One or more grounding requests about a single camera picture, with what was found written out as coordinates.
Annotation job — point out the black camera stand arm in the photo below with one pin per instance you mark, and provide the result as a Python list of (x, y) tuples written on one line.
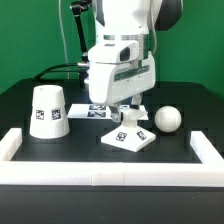
[(78, 7)]

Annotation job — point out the white marker sheet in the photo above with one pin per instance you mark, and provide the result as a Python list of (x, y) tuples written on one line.
[(89, 111)]

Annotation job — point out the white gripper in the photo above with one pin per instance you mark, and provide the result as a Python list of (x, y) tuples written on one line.
[(116, 72)]

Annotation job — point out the white lamp shade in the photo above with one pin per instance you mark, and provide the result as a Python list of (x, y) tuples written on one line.
[(49, 119)]

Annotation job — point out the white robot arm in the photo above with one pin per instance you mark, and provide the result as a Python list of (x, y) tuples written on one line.
[(124, 20)]

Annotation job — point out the white U-shaped fence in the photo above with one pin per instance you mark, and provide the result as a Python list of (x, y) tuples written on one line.
[(209, 172)]

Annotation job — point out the white lamp bulb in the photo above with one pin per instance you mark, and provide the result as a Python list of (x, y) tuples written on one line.
[(168, 119)]

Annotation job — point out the white lamp base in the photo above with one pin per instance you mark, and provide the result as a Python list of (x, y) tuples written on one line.
[(129, 135)]

